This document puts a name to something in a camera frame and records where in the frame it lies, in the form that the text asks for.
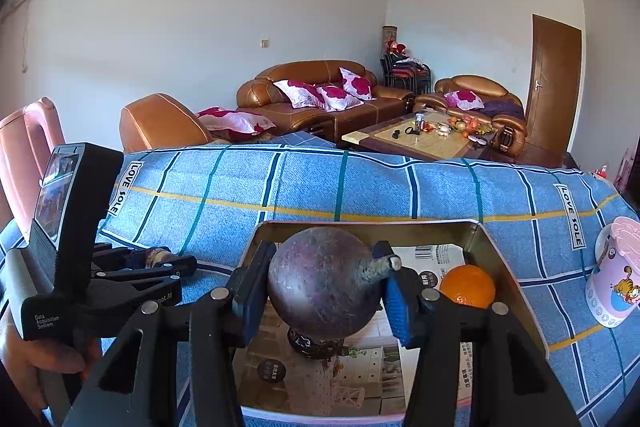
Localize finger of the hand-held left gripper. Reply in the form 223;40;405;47
92;243;149;269
92;257;198;294

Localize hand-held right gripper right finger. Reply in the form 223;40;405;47
372;241;581;427

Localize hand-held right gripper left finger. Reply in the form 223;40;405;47
62;241;278;427

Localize dark brown round fruit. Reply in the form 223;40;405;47
287;326;351;359

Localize orange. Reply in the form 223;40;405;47
440;264;496;309

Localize purple round fruit with stem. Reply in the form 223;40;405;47
267;227;402;339

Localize metal tin box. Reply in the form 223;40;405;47
234;219;549;423

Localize person's left hand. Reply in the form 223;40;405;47
0;322;101;418

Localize newspaper lining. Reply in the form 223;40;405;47
240;244;488;414

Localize pink electric kettle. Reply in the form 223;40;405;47
0;97;66;243

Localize blue plaid blanket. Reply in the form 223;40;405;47
0;130;640;427

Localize red floral pillow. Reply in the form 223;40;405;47
340;67;377;101
197;107;276;138
316;84;364;112
273;79;326;109
445;90;485;112

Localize wooden coffee table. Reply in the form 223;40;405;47
341;111;501;162

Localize small fruit pile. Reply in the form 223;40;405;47
447;114;493;138

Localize brown handbag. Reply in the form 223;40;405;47
492;124;516;152

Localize brown leather sofa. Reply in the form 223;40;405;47
236;60;416;138

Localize pink cartoon cup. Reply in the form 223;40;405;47
585;216;640;329

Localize purple cloth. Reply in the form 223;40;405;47
482;99;523;120

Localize stacked black chairs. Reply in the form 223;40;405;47
381;52;432;95

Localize brown leather armchair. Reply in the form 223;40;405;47
414;75;528;152

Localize pink box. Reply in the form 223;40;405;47
615;147;636;192

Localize brown wooden door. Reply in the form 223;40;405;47
525;14;583;152

